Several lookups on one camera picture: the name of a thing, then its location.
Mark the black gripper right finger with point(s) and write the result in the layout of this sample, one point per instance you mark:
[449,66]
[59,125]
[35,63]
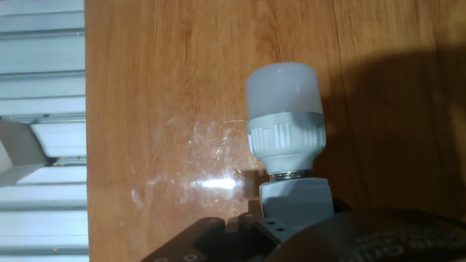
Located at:
[342,205]

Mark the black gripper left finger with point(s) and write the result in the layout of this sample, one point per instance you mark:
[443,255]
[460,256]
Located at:
[218,240]

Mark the white bulb holder with bulb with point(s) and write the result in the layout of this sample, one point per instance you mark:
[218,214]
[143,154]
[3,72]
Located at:
[284,138]

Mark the glossy wooden board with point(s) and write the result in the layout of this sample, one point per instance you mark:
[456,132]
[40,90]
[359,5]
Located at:
[164,91]

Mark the white house-shaped block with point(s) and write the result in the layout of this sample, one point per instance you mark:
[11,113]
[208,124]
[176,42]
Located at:
[18,153]

